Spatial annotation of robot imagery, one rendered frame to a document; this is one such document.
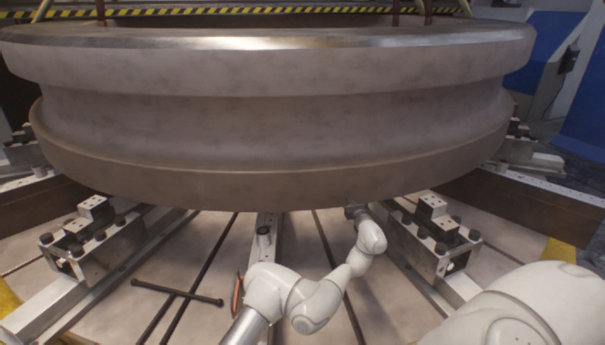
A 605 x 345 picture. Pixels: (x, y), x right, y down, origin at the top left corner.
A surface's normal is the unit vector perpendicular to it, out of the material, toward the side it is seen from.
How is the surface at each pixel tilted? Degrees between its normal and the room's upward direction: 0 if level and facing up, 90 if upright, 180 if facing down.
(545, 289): 6
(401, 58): 90
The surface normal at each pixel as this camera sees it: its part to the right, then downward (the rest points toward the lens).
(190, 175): -0.13, 0.45
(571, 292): 0.10, -0.82
